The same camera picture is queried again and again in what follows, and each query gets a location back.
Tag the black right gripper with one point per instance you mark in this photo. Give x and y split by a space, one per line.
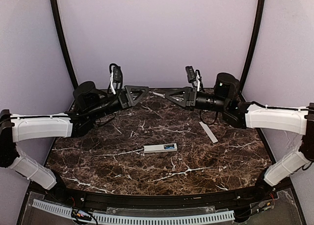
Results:
191 97

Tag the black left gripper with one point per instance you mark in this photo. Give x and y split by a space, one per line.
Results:
123 98

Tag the clear handled tester screwdriver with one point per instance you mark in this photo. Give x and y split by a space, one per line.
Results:
162 95

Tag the white remote control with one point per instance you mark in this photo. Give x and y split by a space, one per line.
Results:
157 148

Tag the white remote battery cover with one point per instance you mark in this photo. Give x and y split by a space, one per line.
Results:
208 131

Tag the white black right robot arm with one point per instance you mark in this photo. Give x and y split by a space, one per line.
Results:
244 115

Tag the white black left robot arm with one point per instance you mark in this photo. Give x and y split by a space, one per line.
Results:
91 104

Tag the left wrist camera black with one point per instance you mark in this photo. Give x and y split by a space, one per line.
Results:
116 78

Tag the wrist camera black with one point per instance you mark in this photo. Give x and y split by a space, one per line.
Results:
116 78
194 78

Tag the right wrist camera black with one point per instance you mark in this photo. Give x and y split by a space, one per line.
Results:
194 78

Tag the black front mounting rail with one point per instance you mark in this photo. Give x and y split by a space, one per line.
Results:
234 199

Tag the white slotted cable duct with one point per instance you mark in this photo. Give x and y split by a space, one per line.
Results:
120 216

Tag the black corner frame post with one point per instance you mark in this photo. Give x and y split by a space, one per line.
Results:
63 43

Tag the black right corner post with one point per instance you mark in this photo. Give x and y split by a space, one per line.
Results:
253 41

